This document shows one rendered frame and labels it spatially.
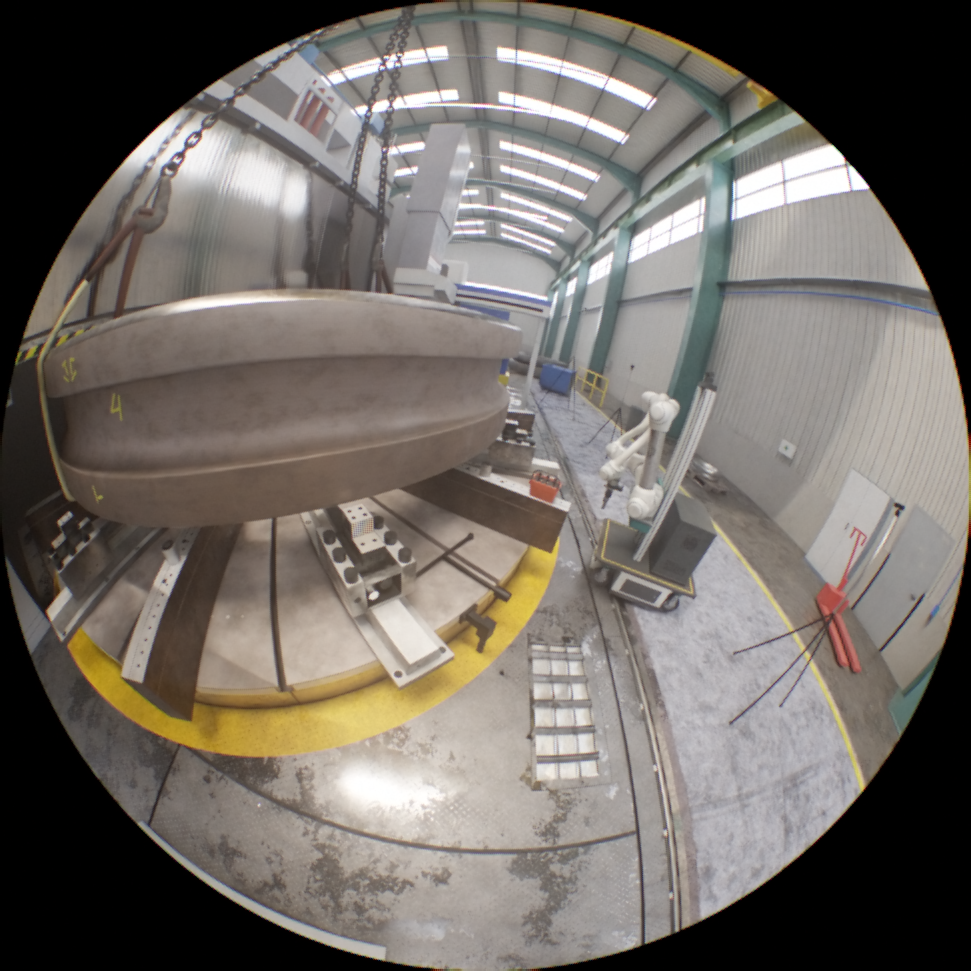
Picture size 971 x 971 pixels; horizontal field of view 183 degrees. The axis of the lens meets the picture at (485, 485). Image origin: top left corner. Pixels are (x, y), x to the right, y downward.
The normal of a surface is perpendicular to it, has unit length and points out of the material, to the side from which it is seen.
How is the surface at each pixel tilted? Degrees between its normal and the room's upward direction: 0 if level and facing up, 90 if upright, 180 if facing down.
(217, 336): 90
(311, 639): 0
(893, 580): 90
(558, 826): 0
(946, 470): 90
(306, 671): 0
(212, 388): 90
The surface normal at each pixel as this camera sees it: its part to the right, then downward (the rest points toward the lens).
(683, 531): -0.43, 0.36
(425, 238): -0.05, 0.47
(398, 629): 0.18, -0.86
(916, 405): -0.98, -0.18
